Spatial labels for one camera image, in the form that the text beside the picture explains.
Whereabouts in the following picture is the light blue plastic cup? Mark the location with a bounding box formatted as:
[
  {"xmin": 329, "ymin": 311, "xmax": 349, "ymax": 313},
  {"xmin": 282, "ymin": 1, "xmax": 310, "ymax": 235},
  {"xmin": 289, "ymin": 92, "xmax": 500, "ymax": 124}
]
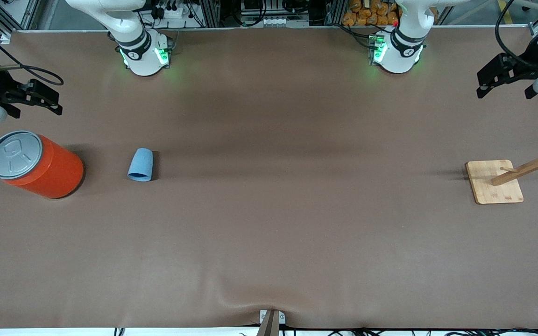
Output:
[{"xmin": 127, "ymin": 148, "xmax": 154, "ymax": 182}]

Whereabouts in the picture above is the wooden cup rack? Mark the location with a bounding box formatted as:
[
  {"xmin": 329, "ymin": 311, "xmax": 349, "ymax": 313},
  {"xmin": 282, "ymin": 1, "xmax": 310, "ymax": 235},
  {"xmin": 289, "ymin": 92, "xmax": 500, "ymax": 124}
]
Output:
[{"xmin": 466, "ymin": 128, "xmax": 538, "ymax": 205}]

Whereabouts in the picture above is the orange can with grey lid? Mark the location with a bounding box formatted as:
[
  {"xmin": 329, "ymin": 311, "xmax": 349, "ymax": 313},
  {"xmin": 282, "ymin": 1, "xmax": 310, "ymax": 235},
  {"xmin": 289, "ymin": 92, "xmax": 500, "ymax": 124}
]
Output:
[{"xmin": 0, "ymin": 130, "xmax": 85, "ymax": 199}]

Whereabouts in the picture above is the orange lumpy objects pile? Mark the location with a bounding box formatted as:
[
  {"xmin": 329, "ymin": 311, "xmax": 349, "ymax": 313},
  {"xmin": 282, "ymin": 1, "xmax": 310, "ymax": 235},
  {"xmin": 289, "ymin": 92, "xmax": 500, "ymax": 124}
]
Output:
[{"xmin": 342, "ymin": 0, "xmax": 400, "ymax": 27}]

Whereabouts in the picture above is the white power strip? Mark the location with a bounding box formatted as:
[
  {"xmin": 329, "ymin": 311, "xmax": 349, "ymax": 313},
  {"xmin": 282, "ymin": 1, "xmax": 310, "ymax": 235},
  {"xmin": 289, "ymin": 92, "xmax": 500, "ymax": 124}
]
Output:
[{"xmin": 154, "ymin": 0, "xmax": 191, "ymax": 20}]

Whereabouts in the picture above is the white connector strip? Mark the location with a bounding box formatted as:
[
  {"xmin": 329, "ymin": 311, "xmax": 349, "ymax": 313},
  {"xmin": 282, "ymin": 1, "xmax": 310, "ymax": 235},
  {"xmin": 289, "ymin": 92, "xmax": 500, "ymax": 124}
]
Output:
[{"xmin": 260, "ymin": 16, "xmax": 310, "ymax": 28}]

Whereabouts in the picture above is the brown table cover mat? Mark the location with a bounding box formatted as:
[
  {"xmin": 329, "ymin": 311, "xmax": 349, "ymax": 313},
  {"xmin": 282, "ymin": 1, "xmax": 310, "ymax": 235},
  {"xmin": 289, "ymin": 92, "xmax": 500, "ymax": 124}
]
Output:
[{"xmin": 0, "ymin": 27, "xmax": 538, "ymax": 330}]

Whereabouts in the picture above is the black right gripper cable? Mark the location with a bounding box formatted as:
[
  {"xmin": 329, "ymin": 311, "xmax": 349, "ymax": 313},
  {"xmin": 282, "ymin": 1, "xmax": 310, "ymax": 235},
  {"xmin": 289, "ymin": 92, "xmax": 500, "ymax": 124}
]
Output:
[{"xmin": 0, "ymin": 14, "xmax": 64, "ymax": 87}]

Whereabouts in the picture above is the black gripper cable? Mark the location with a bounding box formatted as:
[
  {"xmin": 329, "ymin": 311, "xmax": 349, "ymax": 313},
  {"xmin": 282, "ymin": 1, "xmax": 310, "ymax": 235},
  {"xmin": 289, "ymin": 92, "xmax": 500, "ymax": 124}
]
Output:
[
  {"xmin": 0, "ymin": 14, "xmax": 64, "ymax": 87},
  {"xmin": 495, "ymin": 0, "xmax": 538, "ymax": 67}
]

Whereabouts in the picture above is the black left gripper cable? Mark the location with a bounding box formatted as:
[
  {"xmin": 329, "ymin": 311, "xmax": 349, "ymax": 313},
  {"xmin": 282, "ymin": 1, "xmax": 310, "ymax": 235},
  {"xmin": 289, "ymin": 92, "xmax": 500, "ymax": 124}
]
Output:
[{"xmin": 495, "ymin": 0, "xmax": 538, "ymax": 67}]

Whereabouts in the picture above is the grey metal clamp bracket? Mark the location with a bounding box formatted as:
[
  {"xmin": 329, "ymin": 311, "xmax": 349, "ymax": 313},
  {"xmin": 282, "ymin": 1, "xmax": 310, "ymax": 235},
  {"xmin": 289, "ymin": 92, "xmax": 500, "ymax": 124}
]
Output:
[{"xmin": 257, "ymin": 309, "xmax": 286, "ymax": 336}]

